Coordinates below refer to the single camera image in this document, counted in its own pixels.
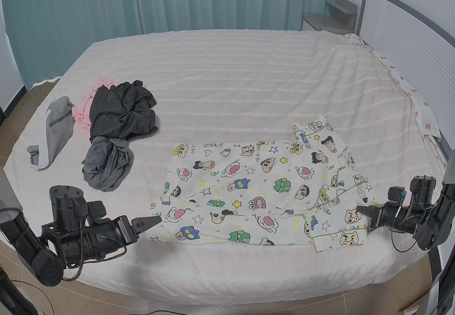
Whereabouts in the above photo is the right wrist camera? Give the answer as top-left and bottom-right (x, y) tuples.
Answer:
(387, 186), (406, 206)

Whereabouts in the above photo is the light grey garment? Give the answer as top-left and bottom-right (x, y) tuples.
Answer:
(27, 95), (76, 171)

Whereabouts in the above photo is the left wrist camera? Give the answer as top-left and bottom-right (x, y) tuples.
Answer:
(86, 200), (108, 226)

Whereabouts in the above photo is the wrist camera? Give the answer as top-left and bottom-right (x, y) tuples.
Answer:
(387, 186), (406, 206)
(86, 200), (108, 226)

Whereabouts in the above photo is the white printed pyjama top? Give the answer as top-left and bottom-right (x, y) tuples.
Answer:
(149, 115), (374, 254)

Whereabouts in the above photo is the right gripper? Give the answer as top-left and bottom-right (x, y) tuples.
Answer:
(355, 203), (405, 235)

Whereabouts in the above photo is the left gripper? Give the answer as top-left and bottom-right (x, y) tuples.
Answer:
(83, 214), (163, 261)

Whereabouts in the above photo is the pink garment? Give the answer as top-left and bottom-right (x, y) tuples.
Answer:
(72, 74), (116, 131)

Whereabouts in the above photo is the black garment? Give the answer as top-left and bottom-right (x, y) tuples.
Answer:
(89, 80), (159, 141)

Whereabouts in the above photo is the thin black cable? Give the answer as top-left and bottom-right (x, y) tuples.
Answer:
(14, 279), (55, 315)

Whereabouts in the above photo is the grey bedside table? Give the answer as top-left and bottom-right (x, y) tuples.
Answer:
(302, 0), (358, 36)

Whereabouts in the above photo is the bed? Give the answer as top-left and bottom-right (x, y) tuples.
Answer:
(0, 0), (455, 307)

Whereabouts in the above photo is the dark grey garment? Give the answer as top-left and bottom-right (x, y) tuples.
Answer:
(81, 136), (135, 193)

